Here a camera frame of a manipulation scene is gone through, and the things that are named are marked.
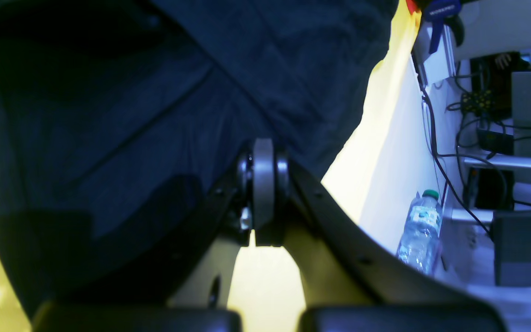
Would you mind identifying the yellow table cloth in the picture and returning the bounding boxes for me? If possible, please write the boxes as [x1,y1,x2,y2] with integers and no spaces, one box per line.
[0,0,421,332]

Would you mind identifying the clear plastic water bottle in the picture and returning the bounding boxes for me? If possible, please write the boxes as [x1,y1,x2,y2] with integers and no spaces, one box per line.
[396,190,443,277]

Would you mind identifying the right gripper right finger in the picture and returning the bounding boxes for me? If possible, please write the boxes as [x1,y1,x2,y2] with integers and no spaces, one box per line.
[254,138,507,332]

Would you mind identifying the dark navy T-shirt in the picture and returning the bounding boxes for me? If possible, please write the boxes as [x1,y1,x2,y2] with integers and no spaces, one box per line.
[0,0,398,317]

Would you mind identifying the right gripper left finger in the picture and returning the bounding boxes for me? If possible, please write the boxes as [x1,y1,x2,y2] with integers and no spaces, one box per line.
[32,157,252,332]

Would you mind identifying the left red-black table clamp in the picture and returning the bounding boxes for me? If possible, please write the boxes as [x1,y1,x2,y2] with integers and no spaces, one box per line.
[406,0,466,55]

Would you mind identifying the black cables on floor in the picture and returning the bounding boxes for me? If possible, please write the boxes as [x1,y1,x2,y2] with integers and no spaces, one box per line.
[420,60,531,240]

